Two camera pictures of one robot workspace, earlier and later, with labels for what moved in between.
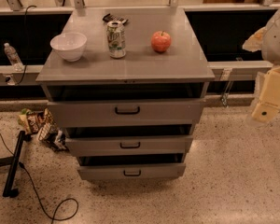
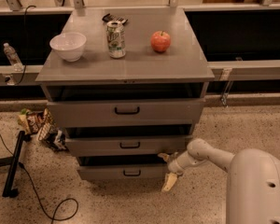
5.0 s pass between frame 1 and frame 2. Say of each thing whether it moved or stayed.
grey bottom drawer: stayed
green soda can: stayed
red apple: stayed
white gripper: moved
